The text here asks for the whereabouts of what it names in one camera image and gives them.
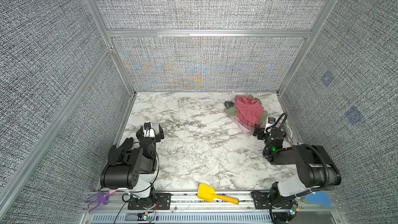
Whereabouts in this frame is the light pink ribbed cloth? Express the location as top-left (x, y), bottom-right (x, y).
top-left (230, 116), bottom-right (255, 134)

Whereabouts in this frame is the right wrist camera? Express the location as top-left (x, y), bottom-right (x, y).
top-left (264, 117), bottom-right (276, 133)

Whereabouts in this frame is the blue plastic toy piece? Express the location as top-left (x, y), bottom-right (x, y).
top-left (304, 191), bottom-right (331, 207)

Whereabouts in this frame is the purple toy rake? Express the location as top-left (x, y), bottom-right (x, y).
top-left (87, 189), bottom-right (117, 213)

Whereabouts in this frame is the yellow toy shovel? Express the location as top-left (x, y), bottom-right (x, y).
top-left (197, 183), bottom-right (239, 205)

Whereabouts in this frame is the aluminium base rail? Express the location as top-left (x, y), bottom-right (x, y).
top-left (77, 190), bottom-right (349, 224)

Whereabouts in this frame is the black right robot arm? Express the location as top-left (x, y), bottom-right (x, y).
top-left (251, 125), bottom-right (342, 224)

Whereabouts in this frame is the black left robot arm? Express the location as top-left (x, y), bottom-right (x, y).
top-left (100, 122), bottom-right (167, 212)

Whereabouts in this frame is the olive green cloth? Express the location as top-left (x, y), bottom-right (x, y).
top-left (224, 95), bottom-right (268, 121)

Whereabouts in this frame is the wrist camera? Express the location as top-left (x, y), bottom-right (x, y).
top-left (264, 117), bottom-right (276, 133)
top-left (143, 122), bottom-right (156, 138)

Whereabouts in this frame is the magenta red cloth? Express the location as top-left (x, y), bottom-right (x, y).
top-left (235, 95), bottom-right (268, 127)

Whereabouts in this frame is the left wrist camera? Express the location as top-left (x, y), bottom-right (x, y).
top-left (143, 122), bottom-right (156, 138)

